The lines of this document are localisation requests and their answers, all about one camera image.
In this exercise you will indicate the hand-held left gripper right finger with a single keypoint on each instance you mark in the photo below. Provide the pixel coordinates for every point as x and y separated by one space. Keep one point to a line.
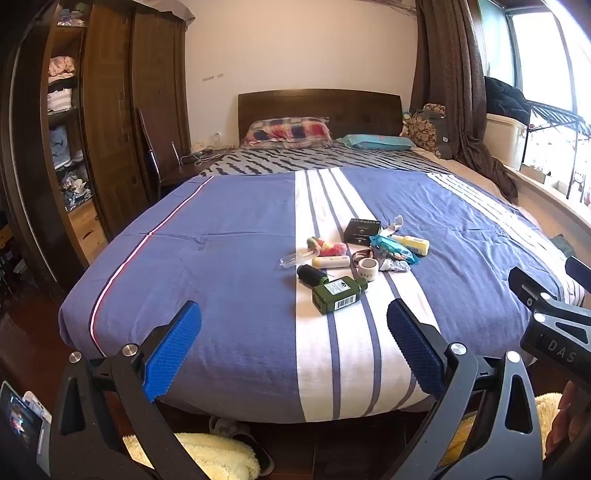
415 350

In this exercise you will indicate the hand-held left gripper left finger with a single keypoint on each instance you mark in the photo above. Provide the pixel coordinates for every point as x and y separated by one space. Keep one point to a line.
173 350

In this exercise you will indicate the plaid pillow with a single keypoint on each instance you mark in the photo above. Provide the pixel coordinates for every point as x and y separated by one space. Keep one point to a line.
286 131

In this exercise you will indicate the teal roller blind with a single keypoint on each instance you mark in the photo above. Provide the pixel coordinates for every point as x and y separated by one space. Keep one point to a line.
496 41

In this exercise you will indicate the pink ribbon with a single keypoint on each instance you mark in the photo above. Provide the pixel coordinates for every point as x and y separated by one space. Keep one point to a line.
361 254

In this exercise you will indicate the black chair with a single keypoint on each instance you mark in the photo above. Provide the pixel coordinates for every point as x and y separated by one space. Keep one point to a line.
152 157

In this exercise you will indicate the green rectangular bottle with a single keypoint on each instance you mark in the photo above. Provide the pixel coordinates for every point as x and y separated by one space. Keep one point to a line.
339 293

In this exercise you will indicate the white storage box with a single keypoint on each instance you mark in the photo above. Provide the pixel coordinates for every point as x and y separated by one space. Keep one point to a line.
503 141

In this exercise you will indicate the teal pillow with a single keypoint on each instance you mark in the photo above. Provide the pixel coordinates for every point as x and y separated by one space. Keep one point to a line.
374 142

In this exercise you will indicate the pink folded clothes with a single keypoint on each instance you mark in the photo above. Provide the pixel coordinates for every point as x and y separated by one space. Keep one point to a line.
62 68

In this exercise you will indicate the white striped folded clothes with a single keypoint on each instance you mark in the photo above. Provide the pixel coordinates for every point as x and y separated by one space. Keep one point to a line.
60 100

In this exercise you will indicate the white cloth on wardrobe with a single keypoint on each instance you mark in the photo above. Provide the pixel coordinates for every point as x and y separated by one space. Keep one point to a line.
171 9

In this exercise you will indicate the black jacket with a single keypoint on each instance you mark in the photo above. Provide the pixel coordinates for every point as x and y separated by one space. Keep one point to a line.
505 99

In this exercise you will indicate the brown curtain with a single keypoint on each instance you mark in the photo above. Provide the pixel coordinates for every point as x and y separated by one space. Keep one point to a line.
448 69

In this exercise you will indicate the yellow fluffy rug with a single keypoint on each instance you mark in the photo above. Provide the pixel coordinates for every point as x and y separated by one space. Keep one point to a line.
207 454

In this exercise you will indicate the light blue folded clothes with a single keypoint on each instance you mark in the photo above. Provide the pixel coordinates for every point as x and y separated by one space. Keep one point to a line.
64 147

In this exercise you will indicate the silver wrapper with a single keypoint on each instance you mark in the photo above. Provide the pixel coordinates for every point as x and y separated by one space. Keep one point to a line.
395 266

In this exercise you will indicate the small cream bottle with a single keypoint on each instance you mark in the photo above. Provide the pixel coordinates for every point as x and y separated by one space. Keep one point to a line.
331 261

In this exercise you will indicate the dark wooden wardrobe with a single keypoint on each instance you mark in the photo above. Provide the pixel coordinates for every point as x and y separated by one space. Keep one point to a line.
115 115

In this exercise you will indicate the window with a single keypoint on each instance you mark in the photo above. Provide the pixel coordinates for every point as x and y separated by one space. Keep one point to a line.
549 50

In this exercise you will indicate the grey zebra striped sheet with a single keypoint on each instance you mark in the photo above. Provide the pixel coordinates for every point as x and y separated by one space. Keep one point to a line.
286 161

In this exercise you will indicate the dark green cloth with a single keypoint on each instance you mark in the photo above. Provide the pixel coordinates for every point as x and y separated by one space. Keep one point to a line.
563 244

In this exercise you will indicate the blue white striped blanket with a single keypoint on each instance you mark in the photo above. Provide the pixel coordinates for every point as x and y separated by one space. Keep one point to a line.
207 258

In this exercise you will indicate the dark round bottle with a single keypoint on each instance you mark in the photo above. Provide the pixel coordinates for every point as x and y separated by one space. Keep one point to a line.
310 274

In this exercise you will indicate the smartphone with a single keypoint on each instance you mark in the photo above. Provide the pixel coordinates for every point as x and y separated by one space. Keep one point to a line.
21 422

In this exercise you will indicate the white paper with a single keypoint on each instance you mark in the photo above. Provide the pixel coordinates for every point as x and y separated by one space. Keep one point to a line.
391 225

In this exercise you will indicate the brown circle patterned cushion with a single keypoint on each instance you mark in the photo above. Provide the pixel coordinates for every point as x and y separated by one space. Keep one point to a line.
425 129

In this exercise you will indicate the black metal rack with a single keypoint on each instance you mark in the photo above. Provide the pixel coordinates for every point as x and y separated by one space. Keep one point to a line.
558 115

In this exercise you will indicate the black cardboard box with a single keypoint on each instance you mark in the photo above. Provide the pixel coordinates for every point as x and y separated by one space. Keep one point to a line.
362 231

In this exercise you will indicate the person's right hand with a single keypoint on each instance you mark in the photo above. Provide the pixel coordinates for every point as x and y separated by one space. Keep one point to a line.
561 420

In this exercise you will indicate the teal wipes packet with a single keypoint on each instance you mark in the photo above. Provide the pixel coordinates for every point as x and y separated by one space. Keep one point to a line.
392 249

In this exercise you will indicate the clear plastic container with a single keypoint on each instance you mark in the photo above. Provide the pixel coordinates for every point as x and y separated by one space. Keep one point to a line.
295 260

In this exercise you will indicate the white tape roll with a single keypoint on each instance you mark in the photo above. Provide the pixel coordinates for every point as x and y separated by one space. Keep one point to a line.
368 270

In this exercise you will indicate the yellow plastic bottle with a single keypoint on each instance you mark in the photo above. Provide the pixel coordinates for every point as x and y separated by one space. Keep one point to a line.
413 244

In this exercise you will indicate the pink scrunchie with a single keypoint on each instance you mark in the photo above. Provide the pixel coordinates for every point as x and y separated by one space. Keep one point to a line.
336 249

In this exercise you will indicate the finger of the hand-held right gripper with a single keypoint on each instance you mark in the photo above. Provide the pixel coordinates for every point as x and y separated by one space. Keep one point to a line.
579 268
528 286

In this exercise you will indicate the mixed patterned clothes pile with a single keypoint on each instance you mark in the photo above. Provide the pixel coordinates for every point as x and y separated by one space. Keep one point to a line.
76 189

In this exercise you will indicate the dark wooden headboard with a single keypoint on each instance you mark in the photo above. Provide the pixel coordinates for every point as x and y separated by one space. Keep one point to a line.
318 104

